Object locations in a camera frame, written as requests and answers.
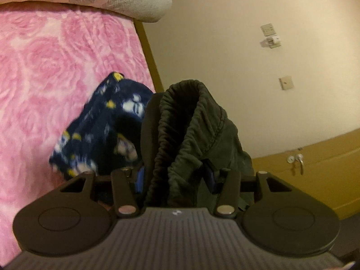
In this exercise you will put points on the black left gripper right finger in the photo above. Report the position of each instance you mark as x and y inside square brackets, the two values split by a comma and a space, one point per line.
[236, 193]

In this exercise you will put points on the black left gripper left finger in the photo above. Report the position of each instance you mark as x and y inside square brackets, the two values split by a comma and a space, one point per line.
[89, 195]

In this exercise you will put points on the black trousers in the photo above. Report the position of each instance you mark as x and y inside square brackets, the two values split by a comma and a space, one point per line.
[186, 139]

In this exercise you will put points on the navy floral storage bag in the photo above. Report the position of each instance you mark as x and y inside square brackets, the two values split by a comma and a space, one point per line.
[106, 134]

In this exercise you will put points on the yellow wooden cabinet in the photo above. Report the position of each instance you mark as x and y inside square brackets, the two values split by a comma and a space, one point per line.
[331, 171]

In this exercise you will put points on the pink rose bed sheet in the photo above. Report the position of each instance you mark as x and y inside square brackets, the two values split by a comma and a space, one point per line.
[53, 56]

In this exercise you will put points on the white plugged charger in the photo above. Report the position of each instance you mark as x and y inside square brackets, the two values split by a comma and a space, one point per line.
[271, 42]

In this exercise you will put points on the metal cabinet lock handle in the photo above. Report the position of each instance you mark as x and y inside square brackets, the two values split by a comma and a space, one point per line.
[297, 158]

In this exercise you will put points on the wooden bed frame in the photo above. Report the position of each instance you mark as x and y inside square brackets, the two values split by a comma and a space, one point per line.
[149, 56]

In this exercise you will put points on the beige wall plate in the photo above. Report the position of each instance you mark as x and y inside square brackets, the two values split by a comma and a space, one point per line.
[286, 83]

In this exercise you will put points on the white wall socket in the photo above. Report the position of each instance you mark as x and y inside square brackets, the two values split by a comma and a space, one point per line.
[268, 30]

